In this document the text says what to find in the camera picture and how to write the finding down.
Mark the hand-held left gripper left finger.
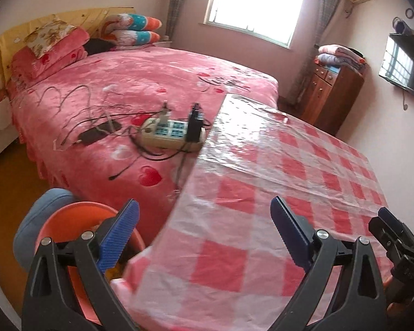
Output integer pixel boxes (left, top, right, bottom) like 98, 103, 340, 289
21, 198, 140, 331

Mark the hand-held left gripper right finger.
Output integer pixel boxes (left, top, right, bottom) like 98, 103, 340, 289
270, 196, 389, 331

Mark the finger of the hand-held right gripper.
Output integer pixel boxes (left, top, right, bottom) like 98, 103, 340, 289
378, 207, 414, 259
368, 217, 414, 281

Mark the orange plastic bin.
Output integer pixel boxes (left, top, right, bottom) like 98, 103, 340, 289
34, 202, 147, 325

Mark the pink checked tablecloth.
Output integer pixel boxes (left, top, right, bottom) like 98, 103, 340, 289
110, 93, 392, 331

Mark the black power bank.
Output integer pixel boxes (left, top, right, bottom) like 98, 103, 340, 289
76, 120, 123, 145

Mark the beige power strip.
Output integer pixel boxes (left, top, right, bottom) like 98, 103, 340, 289
140, 115, 206, 152

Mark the white charger plug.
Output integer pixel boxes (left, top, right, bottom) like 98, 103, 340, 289
159, 102, 173, 125

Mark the brown wooden cabinet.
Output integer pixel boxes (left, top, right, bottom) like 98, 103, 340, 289
300, 64, 366, 137

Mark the black charger adapter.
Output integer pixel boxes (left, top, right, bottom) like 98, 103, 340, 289
186, 103, 205, 143

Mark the white nightstand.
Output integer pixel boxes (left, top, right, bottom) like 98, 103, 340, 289
0, 95, 19, 169

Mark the bed with pink bedspread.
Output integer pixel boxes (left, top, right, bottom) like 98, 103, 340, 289
5, 46, 280, 211

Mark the stack of folded blankets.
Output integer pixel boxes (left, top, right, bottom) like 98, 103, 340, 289
314, 44, 368, 71

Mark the dark cloth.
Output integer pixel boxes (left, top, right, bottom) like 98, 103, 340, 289
84, 39, 116, 56

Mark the pink folded blanket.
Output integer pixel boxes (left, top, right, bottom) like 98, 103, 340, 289
10, 28, 90, 83

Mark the floral pillow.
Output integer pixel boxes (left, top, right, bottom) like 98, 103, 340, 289
24, 19, 78, 59

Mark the grey checked curtain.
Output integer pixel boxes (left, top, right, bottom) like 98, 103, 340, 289
167, 0, 189, 40
290, 0, 346, 102

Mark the yellow headboard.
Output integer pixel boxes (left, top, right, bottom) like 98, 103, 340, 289
0, 7, 137, 87

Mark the window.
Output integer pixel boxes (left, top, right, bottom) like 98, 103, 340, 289
203, 0, 307, 49

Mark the bundle of charging cables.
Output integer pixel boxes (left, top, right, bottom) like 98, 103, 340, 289
53, 84, 201, 183

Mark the wall-mounted television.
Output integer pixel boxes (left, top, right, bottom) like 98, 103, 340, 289
379, 33, 414, 104

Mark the dark wall hook holder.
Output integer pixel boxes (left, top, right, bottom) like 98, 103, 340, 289
391, 7, 414, 35

